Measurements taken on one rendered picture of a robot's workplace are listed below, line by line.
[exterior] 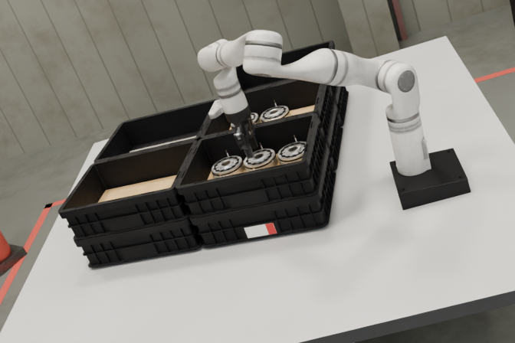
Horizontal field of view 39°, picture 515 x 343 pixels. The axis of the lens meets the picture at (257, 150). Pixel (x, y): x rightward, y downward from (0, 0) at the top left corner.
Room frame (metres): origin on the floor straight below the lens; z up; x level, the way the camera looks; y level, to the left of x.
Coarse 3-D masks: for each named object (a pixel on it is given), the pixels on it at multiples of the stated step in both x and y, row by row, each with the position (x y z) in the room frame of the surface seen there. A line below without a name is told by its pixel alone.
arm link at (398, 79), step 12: (384, 72) 1.81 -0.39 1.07; (396, 72) 1.78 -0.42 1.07; (408, 72) 1.78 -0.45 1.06; (384, 84) 1.80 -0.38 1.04; (396, 84) 1.77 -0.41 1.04; (408, 84) 1.78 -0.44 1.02; (396, 96) 1.77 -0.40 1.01; (408, 96) 1.78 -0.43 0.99; (396, 108) 1.77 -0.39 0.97; (408, 108) 1.78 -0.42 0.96; (396, 120) 1.79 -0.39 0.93; (408, 120) 1.78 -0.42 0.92
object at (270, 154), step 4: (256, 152) 2.06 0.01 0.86; (268, 152) 2.03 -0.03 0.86; (272, 152) 2.02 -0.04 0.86; (268, 156) 2.01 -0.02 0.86; (272, 156) 1.99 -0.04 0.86; (244, 160) 2.04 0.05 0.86; (248, 160) 2.03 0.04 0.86; (264, 160) 1.99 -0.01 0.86; (268, 160) 1.98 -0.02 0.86; (244, 164) 2.01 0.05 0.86; (248, 164) 2.01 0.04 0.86; (252, 164) 2.00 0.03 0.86; (256, 164) 1.98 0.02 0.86; (260, 164) 1.98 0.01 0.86; (264, 164) 1.97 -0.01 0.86
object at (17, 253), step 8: (0, 232) 3.69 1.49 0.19; (0, 240) 3.65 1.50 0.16; (0, 248) 3.63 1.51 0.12; (8, 248) 3.68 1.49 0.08; (16, 248) 3.71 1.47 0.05; (24, 248) 3.70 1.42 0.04; (0, 256) 3.62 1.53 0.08; (8, 256) 3.64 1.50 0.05; (16, 256) 3.65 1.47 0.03; (0, 264) 3.59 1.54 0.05; (8, 264) 3.61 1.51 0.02; (0, 272) 3.56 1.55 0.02
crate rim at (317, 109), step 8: (296, 80) 2.34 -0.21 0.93; (264, 88) 2.38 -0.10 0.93; (320, 88) 2.20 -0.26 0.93; (320, 96) 2.13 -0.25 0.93; (320, 104) 2.10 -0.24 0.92; (312, 112) 2.04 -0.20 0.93; (320, 112) 2.07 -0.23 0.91; (208, 120) 2.28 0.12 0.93; (272, 120) 2.09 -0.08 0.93; (208, 128) 2.23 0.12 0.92; (200, 136) 2.18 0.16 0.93
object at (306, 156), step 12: (288, 120) 2.05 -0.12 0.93; (312, 120) 1.99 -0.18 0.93; (228, 132) 2.13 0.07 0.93; (312, 132) 1.91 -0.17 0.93; (312, 144) 1.86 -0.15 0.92; (192, 156) 2.05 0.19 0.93; (264, 168) 1.80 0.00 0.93; (276, 168) 1.78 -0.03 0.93; (288, 168) 1.77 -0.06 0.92; (300, 168) 1.76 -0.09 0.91; (180, 180) 1.93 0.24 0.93; (216, 180) 1.84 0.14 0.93; (228, 180) 1.83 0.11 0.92; (240, 180) 1.82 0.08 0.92; (252, 180) 1.81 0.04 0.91; (180, 192) 1.88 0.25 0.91; (192, 192) 1.87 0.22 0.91
